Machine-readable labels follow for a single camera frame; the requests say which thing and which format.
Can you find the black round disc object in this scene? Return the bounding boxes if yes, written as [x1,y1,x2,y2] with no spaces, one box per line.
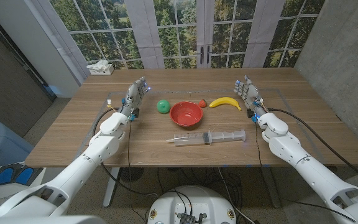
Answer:
[119,167,145,183]

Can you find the white tissue box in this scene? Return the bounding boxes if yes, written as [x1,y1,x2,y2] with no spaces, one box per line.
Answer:
[86,60,115,76]

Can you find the green toy apple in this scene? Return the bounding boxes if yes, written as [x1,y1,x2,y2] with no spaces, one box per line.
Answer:
[157,99,172,114]

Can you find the red bowl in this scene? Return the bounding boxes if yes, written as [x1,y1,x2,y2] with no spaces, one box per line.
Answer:
[169,101,204,128]

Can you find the large clear plastic syringe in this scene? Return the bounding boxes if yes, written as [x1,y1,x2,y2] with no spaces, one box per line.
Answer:
[166,129,247,147]

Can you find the printed window forest backdrop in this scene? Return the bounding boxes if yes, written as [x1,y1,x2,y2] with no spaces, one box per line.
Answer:
[48,0,326,70]

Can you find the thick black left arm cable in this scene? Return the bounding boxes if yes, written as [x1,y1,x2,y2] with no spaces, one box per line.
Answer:
[92,107,160,197]

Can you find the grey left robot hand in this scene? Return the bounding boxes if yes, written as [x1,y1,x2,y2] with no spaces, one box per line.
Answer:
[118,77,152,118]

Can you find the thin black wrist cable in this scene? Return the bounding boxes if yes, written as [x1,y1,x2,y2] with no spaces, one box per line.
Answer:
[254,122,357,223]
[126,119,149,223]

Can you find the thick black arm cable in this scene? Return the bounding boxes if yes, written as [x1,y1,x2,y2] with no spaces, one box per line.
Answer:
[92,107,160,197]
[267,108,358,188]

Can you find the white floor cable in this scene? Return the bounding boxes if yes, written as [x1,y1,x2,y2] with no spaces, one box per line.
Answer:
[218,167,256,224]

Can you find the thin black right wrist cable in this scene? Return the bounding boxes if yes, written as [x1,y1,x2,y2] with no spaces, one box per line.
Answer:
[254,122,357,223]

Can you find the blue plastic bin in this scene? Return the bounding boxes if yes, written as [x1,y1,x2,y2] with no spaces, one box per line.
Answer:
[0,120,34,171]

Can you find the black and blue foot pedal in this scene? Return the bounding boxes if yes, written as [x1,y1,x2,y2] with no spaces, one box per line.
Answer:
[0,162,45,187]

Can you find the thin black left wrist cable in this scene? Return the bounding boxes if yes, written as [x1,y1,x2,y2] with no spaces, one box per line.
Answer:
[126,119,149,223]

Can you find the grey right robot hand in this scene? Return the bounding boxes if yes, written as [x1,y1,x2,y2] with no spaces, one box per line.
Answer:
[234,75,268,117]

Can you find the yellow toy banana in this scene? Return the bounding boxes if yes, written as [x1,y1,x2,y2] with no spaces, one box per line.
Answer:
[209,96,242,111]

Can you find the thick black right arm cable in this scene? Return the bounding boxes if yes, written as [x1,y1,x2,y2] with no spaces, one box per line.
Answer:
[267,108,358,188]

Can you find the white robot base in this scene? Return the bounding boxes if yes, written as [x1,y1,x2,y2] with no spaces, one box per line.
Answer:
[147,185,237,224]

